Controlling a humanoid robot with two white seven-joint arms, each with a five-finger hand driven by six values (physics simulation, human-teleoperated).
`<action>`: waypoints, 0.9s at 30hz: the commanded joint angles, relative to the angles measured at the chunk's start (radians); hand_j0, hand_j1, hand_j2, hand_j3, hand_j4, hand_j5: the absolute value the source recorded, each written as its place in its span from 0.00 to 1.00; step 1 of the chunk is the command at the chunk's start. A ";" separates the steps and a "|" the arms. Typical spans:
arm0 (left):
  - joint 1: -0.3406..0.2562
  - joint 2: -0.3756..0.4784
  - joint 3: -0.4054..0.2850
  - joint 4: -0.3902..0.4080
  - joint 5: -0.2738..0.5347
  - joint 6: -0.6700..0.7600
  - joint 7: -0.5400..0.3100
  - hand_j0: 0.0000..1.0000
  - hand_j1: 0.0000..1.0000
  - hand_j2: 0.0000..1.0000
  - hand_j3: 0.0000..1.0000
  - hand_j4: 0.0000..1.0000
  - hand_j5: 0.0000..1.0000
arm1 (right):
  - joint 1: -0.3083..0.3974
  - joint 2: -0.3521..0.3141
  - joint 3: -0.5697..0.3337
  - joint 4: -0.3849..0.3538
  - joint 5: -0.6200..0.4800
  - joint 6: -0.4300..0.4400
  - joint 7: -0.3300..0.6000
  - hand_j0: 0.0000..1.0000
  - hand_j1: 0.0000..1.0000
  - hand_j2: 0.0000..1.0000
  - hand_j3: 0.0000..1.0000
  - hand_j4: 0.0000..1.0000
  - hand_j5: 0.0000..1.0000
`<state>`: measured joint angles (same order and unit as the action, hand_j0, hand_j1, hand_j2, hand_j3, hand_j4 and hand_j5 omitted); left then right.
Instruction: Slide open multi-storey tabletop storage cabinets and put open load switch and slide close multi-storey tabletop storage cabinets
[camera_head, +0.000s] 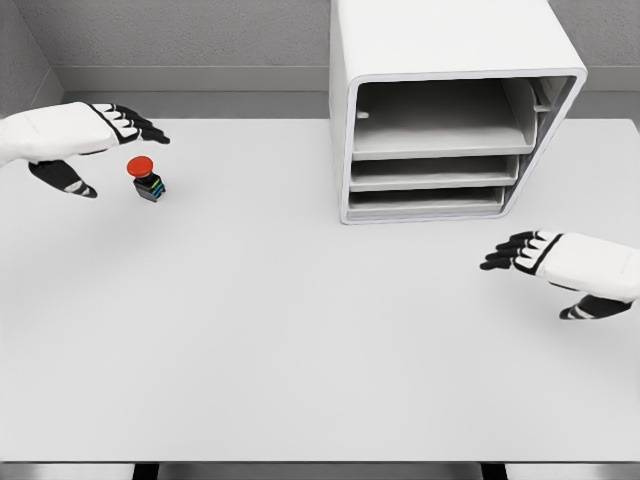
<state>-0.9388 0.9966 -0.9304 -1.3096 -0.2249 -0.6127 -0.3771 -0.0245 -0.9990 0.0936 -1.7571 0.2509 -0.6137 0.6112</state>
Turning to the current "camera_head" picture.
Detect shallow grey cabinet drawer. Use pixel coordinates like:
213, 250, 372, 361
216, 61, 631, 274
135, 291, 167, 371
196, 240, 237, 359
346, 185, 507, 219
349, 154, 522, 192

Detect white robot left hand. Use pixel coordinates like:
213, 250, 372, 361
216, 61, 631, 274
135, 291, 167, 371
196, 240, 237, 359
20, 102, 172, 200

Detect tall grey cabinet drawer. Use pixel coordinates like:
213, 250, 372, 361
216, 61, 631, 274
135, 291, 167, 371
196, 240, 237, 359
351, 80, 539, 162

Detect red button load switch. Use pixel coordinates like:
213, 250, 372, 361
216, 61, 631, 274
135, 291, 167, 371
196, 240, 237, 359
125, 155, 167, 205

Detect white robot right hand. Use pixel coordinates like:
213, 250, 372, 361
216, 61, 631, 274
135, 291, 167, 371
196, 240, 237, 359
478, 230, 640, 322

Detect white multi-storey storage cabinet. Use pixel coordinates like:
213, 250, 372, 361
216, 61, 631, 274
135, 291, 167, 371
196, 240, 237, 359
328, 0, 589, 226

